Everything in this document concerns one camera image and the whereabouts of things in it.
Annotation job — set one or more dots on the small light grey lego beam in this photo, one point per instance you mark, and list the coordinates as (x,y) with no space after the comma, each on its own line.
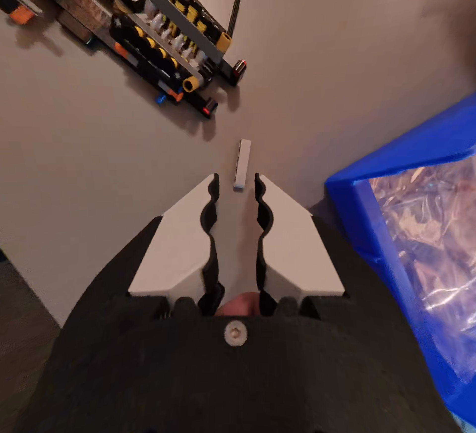
(243,159)

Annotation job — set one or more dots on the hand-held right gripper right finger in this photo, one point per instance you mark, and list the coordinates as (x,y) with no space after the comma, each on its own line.
(301,254)

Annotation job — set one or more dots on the black lego axle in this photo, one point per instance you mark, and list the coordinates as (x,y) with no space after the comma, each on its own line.
(233,16)

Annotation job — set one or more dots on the blue plastic bin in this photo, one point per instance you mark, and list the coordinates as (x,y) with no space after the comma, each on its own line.
(372,224)

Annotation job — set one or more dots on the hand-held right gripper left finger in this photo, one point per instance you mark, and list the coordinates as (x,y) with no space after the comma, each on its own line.
(171,254)

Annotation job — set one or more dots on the crumpled clear plastic bags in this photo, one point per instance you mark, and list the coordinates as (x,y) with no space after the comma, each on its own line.
(427,236)

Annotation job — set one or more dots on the person's right hand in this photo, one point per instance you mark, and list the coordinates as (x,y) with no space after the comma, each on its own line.
(241,304)

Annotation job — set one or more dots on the lego car chassis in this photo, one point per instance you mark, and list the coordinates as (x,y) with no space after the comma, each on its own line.
(156,31)

